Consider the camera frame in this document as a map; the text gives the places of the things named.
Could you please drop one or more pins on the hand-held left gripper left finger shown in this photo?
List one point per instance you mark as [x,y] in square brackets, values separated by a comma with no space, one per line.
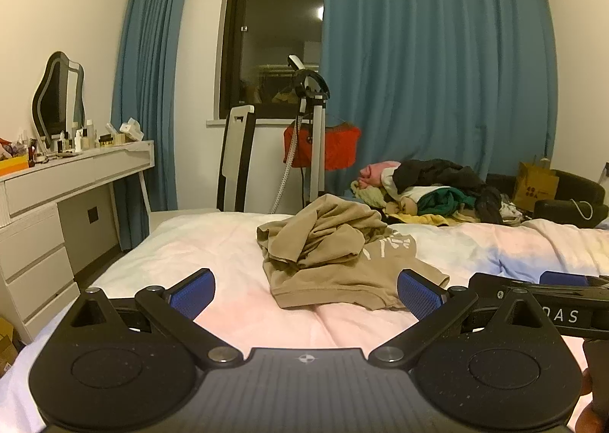
[192,294]

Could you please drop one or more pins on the person's right hand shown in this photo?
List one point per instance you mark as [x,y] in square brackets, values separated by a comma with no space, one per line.
[592,407]

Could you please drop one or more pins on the tissue box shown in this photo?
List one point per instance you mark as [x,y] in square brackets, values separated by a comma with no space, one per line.
[131,130]

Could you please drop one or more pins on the beige shirt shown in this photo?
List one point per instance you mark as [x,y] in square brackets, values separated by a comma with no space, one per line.
[323,242]

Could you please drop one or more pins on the cardboard box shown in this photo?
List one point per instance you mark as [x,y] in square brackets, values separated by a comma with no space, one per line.
[7,342]

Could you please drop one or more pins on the group of cosmetic bottles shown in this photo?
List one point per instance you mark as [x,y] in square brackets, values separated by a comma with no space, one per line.
[83,135]

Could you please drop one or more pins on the white chair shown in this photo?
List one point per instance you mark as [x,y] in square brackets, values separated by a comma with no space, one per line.
[235,152]

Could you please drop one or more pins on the dark window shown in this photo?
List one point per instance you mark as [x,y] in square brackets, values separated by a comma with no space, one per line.
[276,9]

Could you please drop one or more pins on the wavy vanity mirror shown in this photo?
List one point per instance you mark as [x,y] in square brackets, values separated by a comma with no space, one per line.
[57,95]

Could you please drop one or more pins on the white dressing table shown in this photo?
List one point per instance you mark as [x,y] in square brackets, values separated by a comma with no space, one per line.
[38,242]

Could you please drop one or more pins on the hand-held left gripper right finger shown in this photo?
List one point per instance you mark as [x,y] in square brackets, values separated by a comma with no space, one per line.
[419,295]

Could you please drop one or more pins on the orange box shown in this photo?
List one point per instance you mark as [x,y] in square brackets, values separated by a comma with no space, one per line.
[13,165]

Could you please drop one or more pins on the narrow blue curtain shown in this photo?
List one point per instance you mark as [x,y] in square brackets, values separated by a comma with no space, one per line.
[152,80]

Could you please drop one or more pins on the red garment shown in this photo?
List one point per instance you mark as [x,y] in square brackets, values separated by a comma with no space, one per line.
[338,147]

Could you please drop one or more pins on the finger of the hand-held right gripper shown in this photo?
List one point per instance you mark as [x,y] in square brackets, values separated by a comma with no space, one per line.
[564,278]
[490,288]

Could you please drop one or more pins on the wide blue curtain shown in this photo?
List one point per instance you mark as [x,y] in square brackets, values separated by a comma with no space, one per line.
[428,57]

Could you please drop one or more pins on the yellow paper bag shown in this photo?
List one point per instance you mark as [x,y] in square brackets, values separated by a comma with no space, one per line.
[535,185]

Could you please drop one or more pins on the black sofa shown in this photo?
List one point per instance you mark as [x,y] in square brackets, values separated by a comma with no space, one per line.
[575,185]

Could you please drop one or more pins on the pile of mixed clothes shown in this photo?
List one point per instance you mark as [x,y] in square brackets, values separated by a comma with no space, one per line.
[437,176]

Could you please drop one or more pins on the garment steamer on stand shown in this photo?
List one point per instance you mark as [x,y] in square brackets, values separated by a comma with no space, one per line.
[305,80]

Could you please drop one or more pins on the pale pink bed blanket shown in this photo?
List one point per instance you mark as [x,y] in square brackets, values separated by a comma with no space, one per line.
[200,242]

